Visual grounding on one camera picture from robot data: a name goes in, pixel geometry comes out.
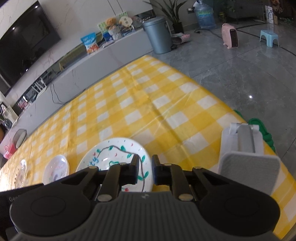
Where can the teddy bear with toys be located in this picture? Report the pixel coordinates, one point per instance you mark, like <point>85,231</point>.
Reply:
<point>101,25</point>

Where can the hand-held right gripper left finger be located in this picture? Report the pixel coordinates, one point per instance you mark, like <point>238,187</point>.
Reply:
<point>136,168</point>

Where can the grey trash can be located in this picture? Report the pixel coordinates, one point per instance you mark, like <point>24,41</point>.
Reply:
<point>159,34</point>

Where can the white marble television console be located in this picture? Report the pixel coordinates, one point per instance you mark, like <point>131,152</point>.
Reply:
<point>92,67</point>

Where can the white stand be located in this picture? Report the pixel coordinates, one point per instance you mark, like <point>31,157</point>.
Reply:
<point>247,169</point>

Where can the small blue stool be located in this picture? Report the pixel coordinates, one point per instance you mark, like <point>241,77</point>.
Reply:
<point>269,34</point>

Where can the white plate with painted vine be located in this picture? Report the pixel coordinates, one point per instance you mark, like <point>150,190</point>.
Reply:
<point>111,153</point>

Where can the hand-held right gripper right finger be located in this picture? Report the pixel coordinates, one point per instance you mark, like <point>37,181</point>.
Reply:
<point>156,172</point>

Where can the pink heater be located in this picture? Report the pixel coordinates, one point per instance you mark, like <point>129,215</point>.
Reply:
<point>229,37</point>

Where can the small white plate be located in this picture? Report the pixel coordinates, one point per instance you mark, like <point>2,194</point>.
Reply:
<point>55,169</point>

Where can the pink storage box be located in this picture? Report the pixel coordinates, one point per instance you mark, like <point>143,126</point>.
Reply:
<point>9,151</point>

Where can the blue snack bag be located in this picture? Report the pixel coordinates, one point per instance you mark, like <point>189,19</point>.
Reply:
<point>90,42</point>

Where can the potted long-leaf plant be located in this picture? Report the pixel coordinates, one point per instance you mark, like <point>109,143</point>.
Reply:
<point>178,26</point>

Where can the blue water jug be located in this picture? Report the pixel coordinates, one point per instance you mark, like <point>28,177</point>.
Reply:
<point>204,16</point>

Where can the yellow checkered tablecloth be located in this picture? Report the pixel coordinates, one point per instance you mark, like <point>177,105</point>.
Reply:
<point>161,104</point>

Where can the white router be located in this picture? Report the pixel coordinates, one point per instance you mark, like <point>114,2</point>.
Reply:
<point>40,88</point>

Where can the clear patterned glass plate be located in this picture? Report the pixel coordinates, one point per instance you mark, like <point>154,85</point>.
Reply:
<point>20,173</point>

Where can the black wall television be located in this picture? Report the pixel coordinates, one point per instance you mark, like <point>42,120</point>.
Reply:
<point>23,46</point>

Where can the white paper bag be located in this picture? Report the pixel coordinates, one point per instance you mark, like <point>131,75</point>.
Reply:
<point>270,14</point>

